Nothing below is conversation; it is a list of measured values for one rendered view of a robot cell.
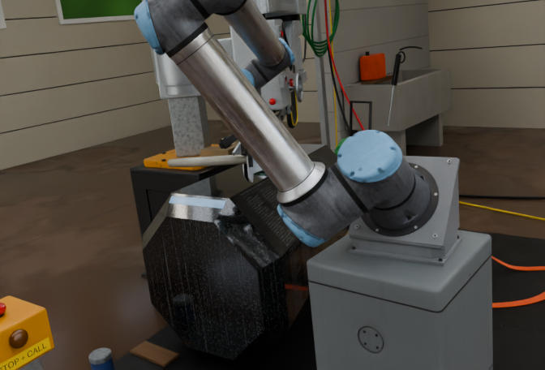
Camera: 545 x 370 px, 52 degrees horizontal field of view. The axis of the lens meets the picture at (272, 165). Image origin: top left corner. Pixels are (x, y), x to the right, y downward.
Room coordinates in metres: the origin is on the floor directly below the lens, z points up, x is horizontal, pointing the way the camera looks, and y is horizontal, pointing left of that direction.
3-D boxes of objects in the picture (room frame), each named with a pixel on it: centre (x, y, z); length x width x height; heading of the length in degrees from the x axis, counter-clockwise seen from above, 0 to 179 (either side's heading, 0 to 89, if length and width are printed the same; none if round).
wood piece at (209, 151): (3.29, 0.32, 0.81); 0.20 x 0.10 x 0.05; 62
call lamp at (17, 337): (0.82, 0.44, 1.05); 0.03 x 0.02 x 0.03; 144
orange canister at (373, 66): (5.98, -1.21, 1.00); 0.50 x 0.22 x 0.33; 140
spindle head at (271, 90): (2.82, -0.02, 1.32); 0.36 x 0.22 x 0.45; 167
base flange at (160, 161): (3.48, 0.49, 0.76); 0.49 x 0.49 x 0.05; 54
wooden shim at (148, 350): (2.43, 0.67, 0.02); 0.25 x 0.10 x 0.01; 52
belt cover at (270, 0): (3.08, -0.08, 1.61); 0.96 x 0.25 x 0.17; 167
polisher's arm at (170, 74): (3.45, 0.29, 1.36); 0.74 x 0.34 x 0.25; 81
